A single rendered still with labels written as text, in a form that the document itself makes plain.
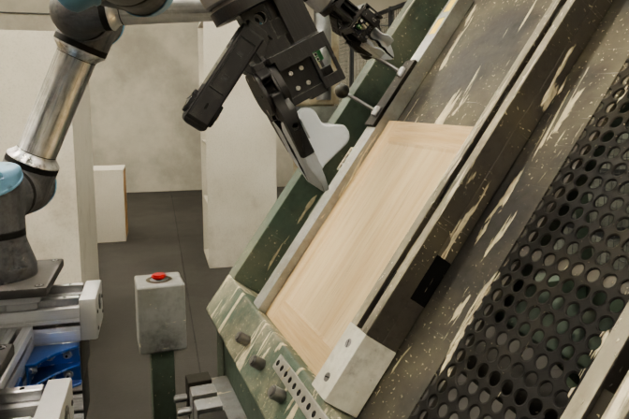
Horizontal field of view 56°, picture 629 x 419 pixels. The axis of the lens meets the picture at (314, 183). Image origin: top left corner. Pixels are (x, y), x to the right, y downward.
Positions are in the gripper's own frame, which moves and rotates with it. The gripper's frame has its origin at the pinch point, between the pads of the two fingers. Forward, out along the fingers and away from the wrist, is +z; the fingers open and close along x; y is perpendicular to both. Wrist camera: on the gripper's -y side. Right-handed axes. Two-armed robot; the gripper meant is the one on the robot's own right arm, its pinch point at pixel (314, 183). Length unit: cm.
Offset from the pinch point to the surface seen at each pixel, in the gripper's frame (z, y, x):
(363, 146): 18, 28, 77
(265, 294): 37, -11, 76
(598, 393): 30.0, 13.4, -13.8
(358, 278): 34, 7, 48
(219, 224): 98, -18, 423
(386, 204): 26, 21, 55
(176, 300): 32, -32, 91
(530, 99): 13, 45, 29
